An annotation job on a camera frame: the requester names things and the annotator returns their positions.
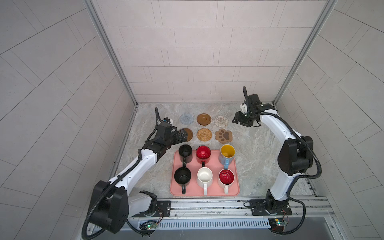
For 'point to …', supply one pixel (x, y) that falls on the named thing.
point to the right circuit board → (277, 224)
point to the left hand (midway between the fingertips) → (185, 132)
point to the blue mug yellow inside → (227, 153)
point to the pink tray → (214, 164)
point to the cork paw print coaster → (223, 136)
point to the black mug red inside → (203, 153)
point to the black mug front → (182, 176)
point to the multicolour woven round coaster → (221, 121)
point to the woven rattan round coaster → (204, 134)
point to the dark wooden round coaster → (190, 134)
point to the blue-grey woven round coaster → (186, 119)
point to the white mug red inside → (226, 178)
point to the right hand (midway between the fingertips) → (235, 120)
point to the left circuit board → (151, 226)
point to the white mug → (204, 178)
